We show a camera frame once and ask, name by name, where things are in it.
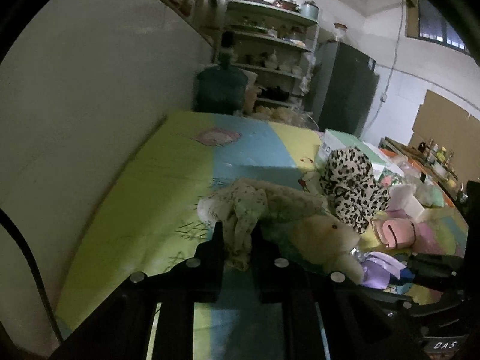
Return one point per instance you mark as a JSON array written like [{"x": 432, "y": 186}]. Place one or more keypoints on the blue water jug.
[{"x": 221, "y": 88}]

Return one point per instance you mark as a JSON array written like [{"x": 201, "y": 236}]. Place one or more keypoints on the barred window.
[{"x": 426, "y": 23}]

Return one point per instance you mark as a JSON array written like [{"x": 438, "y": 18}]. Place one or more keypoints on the cardboard sheets on wall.
[{"x": 451, "y": 127}]

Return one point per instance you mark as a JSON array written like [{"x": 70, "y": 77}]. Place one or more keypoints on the yellow cap bottle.
[{"x": 441, "y": 155}]

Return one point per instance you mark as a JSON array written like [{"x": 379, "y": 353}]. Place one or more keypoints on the pink towel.
[{"x": 396, "y": 234}]

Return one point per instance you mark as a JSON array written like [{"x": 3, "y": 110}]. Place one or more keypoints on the dark green refrigerator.
[{"x": 342, "y": 88}]

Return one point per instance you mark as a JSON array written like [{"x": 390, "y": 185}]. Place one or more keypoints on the mint green box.
[{"x": 331, "y": 140}]

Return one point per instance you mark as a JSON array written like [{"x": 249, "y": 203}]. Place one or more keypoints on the glass jar on fridge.
[{"x": 340, "y": 32}]

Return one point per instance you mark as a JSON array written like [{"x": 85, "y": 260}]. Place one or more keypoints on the colourful cartoon bed sheet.
[{"x": 121, "y": 298}]

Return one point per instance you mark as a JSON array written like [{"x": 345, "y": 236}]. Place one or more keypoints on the pale green soft object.
[{"x": 429, "y": 195}]

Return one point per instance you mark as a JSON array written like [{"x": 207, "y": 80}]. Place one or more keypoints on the light blue pot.
[{"x": 310, "y": 9}]

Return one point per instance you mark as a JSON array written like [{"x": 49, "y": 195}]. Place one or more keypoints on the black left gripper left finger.
[{"x": 200, "y": 277}]

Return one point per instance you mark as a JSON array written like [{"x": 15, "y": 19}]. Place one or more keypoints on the plastic bag of food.
[{"x": 286, "y": 116}]

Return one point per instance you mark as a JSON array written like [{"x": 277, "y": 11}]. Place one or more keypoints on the wooden kitchen counter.
[{"x": 458, "y": 194}]

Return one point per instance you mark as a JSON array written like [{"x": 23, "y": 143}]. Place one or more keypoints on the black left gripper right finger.
[{"x": 280, "y": 274}]

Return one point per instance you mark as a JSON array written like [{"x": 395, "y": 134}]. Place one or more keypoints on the cream plush toy purple dress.
[{"x": 324, "y": 241}]

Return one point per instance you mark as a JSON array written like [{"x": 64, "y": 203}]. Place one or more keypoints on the orange rimmed cardboard tray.
[{"x": 400, "y": 160}]

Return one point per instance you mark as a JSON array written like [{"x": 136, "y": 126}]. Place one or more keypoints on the metal kitchen shelf rack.
[{"x": 275, "y": 42}]

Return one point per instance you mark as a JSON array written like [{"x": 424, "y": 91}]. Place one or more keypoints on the leopard print cloth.
[{"x": 348, "y": 180}]

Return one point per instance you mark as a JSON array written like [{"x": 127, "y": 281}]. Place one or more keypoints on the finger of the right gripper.
[{"x": 443, "y": 273}]

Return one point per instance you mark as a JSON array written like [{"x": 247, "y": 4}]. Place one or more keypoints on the floral tissue pack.
[{"x": 390, "y": 179}]

